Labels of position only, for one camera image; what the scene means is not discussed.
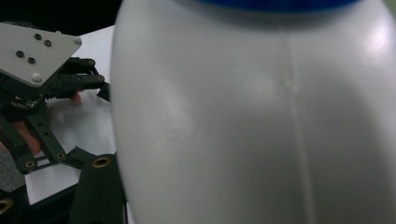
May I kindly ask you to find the white bottle blue pump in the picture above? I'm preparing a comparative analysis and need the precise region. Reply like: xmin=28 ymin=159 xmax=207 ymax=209
xmin=109 ymin=0 xmax=396 ymax=224

